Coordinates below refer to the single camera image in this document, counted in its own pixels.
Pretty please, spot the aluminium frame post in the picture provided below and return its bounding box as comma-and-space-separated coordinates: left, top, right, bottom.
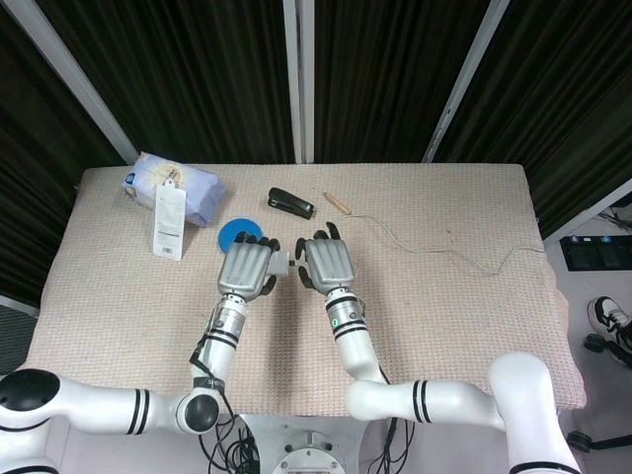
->
542, 177, 632, 246
4, 0, 138, 167
422, 0, 510, 164
282, 0, 316, 164

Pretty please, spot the black and white sneaker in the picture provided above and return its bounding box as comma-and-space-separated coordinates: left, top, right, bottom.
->
586, 295, 632, 347

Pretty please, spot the black stapler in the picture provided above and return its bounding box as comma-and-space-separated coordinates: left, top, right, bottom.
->
267, 187, 316, 221

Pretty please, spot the beige woven table cloth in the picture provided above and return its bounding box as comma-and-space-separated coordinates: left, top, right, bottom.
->
24, 163, 589, 419

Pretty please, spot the white usb cable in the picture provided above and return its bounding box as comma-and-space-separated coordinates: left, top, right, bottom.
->
288, 213, 546, 276

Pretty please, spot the white charger block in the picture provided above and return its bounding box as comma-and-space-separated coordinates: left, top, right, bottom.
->
266, 252, 292, 276

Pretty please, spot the black electronic device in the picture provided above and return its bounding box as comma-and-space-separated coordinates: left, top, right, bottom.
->
562, 234, 632, 272

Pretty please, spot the black caster leg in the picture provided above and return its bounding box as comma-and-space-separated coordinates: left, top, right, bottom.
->
567, 431, 632, 451

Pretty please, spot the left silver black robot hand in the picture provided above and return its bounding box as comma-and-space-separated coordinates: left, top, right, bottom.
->
216, 231, 280, 303

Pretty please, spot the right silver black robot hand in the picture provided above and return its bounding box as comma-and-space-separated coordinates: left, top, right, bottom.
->
294, 220, 356, 293

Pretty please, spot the white hang-tag retail packet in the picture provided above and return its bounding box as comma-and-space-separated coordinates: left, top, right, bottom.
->
151, 180, 188, 260

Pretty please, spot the pale blue paper package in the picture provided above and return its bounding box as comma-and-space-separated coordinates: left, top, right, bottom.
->
121, 151, 228, 228

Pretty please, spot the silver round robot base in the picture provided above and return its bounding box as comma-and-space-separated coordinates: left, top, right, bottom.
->
241, 414, 366, 474

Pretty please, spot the wooden pencil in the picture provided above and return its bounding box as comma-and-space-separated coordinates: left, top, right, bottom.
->
323, 192, 353, 216

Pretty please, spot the black pleated curtain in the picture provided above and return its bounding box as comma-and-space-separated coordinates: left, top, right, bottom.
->
314, 0, 488, 163
34, 0, 297, 164
0, 9, 124, 297
436, 0, 632, 238

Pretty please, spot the blue round disc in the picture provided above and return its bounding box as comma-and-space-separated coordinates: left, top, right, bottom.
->
217, 217, 263, 254

